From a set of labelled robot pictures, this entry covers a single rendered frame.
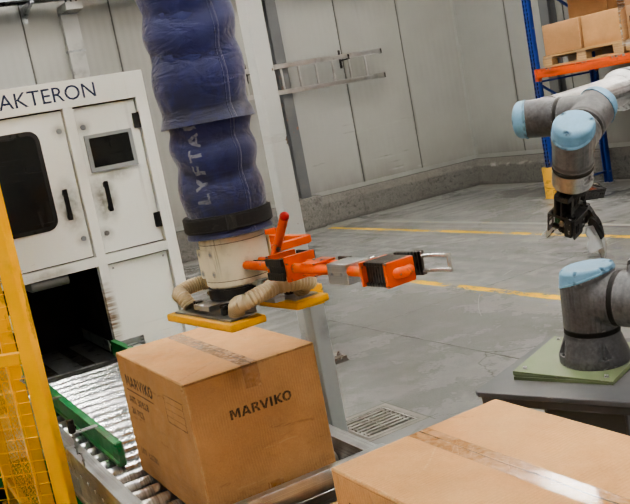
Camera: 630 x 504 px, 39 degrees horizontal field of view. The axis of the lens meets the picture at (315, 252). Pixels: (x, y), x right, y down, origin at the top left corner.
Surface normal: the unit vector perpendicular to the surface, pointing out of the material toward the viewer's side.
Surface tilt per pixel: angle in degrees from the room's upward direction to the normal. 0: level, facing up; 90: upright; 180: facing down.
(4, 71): 90
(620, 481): 0
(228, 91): 100
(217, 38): 108
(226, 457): 90
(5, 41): 90
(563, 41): 92
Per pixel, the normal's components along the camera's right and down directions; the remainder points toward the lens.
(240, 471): 0.49, 0.04
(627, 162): -0.84, 0.23
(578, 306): -0.65, 0.27
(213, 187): -0.18, -0.09
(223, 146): 0.19, -0.21
